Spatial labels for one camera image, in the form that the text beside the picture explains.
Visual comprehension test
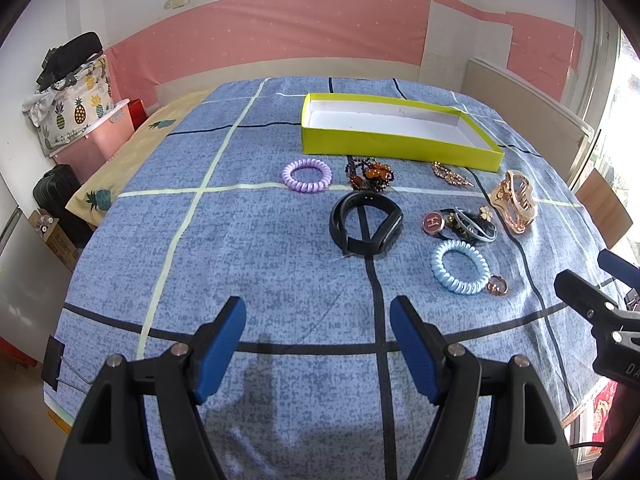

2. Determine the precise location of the beige hair claw clip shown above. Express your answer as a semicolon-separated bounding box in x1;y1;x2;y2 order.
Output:
489;170;538;235

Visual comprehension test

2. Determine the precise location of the light blue spiral hair tie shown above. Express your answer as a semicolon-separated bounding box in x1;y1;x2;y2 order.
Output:
430;238;492;296

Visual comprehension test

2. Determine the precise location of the black fitness band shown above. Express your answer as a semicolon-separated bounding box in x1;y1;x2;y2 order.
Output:
329;191;404;257

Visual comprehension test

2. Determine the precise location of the amber bead bracelet cluster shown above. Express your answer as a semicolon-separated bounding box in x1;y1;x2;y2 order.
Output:
345;156;395;193

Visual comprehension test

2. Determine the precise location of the purple spiral hair tie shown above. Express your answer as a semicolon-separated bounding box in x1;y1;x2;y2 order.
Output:
281;157;334;194

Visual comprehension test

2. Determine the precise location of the wooden board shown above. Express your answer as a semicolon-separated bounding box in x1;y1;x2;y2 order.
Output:
575;169;634;249

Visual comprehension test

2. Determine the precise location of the beige headboard panel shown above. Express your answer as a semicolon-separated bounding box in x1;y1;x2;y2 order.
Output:
462;58;594;185

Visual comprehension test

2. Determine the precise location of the round red H badge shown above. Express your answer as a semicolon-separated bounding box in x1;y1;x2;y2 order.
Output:
422;210;446;236

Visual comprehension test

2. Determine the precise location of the white refrigerator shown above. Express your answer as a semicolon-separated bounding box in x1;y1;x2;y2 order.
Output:
0;182;70;362

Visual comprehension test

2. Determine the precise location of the cardboard box with bottles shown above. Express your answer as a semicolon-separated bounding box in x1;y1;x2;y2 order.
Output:
28;210;79;271

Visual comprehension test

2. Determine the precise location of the black suitcase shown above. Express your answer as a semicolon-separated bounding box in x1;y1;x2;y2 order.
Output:
32;165;93;248

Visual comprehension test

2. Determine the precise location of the blue checked bed sheet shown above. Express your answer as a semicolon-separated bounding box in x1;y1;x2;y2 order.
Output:
44;77;623;479

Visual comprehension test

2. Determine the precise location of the pink plastic storage box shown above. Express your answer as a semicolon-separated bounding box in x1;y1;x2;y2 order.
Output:
52;99;134;183

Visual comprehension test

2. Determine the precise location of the yellow-green cardboard box tray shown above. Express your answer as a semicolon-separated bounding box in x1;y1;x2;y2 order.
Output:
300;93;503;172

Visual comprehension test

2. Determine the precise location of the red paper bag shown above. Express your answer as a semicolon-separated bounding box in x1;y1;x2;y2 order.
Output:
128;99;148;130

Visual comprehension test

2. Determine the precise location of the pineapple print storage bag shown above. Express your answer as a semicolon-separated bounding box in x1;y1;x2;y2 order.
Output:
22;54;114;156

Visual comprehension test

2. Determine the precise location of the black bag on top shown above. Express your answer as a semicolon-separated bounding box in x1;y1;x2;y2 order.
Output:
36;32;103;91

